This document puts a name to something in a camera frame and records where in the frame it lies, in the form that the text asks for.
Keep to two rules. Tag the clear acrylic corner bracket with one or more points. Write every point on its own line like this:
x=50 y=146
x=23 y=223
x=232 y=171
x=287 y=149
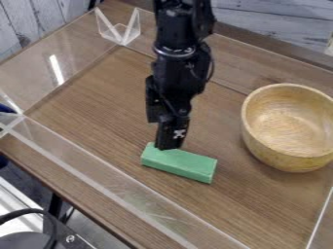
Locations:
x=119 y=33

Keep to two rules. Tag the light wooden bowl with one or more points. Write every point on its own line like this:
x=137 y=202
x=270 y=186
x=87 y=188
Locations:
x=287 y=124

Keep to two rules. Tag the green rectangular block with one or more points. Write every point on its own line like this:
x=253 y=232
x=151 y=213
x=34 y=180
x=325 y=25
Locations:
x=181 y=163

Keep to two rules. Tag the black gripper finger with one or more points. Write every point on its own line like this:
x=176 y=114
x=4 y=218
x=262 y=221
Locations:
x=171 y=132

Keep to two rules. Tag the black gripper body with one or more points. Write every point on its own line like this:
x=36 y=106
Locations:
x=177 y=80

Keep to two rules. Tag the grey metal base plate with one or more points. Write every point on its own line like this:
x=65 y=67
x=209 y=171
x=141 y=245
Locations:
x=39 y=240

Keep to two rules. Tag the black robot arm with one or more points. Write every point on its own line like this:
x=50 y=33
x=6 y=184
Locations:
x=185 y=23

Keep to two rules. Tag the black table leg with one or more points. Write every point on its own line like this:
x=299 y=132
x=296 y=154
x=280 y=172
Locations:
x=55 y=206

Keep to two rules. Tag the clear acrylic tray wall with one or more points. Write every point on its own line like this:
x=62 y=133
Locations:
x=79 y=132

